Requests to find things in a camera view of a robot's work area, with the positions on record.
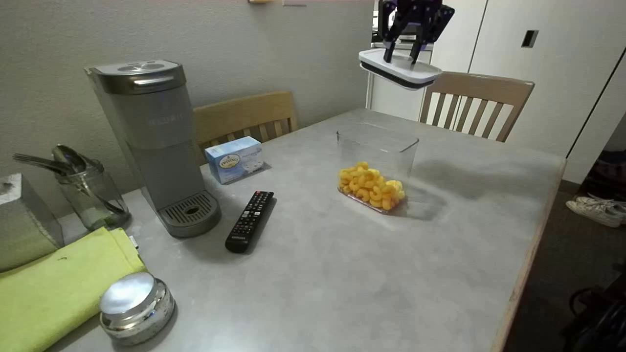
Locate wooden chair by wall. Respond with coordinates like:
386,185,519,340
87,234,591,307
194,89,298,148

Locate blue white box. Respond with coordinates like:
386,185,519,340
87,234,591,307
204,136,265,183

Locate clear glass utensil jar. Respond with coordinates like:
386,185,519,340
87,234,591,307
14,144,132,230

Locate wooden chair at table end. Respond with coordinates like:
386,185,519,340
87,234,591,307
419,72,535,142

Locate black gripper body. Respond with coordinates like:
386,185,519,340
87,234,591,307
380,0,456,43

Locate white shoes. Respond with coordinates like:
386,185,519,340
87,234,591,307
566,195,626,226

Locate clear food container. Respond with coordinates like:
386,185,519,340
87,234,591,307
335,125,419,213

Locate grey coffee maker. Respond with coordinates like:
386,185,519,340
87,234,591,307
87,58,222,238

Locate green cloth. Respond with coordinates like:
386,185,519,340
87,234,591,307
0,228,145,352

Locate silver round bell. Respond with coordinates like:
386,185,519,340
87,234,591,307
100,271,177,346

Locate black remote control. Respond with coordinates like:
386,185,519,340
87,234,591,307
225,191,274,254

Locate white container lid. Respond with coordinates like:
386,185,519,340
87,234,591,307
358,48,443,88

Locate yellow snack pieces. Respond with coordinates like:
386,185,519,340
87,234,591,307
339,162,407,211

